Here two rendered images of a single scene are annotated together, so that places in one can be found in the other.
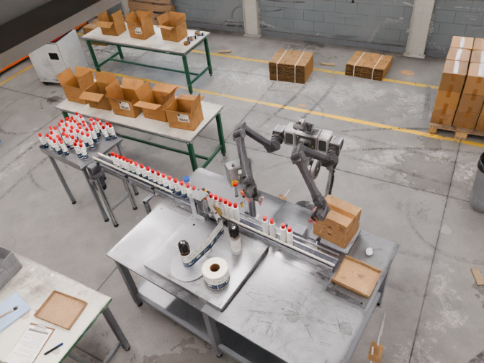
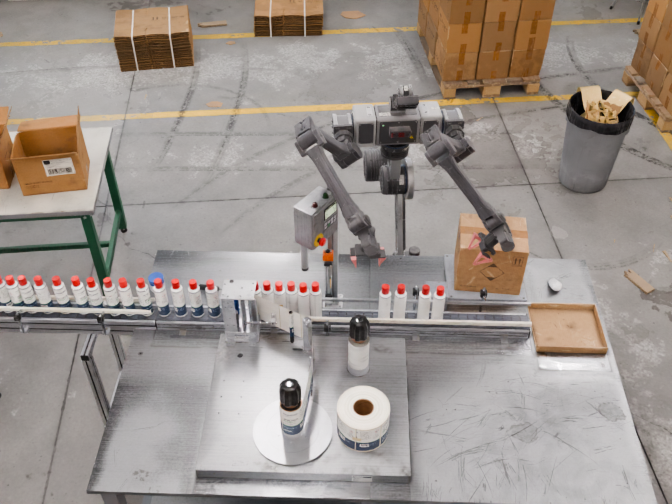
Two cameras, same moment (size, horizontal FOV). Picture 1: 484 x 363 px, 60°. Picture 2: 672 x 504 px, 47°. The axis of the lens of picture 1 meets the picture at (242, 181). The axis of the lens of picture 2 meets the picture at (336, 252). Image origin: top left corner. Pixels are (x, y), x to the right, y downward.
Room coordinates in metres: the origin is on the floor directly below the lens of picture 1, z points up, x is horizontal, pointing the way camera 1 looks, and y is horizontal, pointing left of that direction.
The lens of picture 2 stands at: (0.62, 1.41, 3.43)
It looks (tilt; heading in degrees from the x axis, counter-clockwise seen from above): 43 degrees down; 323
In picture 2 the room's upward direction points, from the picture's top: straight up
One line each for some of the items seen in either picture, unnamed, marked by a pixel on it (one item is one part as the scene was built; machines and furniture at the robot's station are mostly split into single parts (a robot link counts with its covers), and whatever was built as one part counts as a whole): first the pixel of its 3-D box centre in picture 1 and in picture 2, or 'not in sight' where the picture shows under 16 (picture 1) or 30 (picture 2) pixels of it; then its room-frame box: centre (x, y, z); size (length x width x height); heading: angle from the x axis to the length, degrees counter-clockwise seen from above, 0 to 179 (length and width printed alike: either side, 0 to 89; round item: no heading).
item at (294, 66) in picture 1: (291, 65); (154, 38); (6.61, -1.09, 0.16); 0.65 x 0.54 x 0.32; 62
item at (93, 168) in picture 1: (96, 177); not in sight; (3.58, 1.59, 0.71); 0.15 x 0.12 x 0.34; 141
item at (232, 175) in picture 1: (237, 172); (316, 218); (2.59, 0.03, 1.38); 0.17 x 0.10 x 0.19; 106
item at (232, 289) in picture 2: (198, 194); (238, 289); (2.64, 0.39, 1.14); 0.14 x 0.11 x 0.01; 51
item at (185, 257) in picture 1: (186, 253); (291, 407); (2.09, 0.51, 1.04); 0.09 x 0.09 x 0.29
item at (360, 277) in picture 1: (356, 275); (566, 327); (1.83, -0.78, 0.85); 0.30 x 0.26 x 0.04; 51
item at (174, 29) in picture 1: (171, 27); not in sight; (6.88, 0.83, 0.97); 0.43 x 0.42 x 0.37; 144
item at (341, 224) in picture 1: (336, 221); (489, 254); (2.28, -0.73, 0.99); 0.30 x 0.24 x 0.27; 46
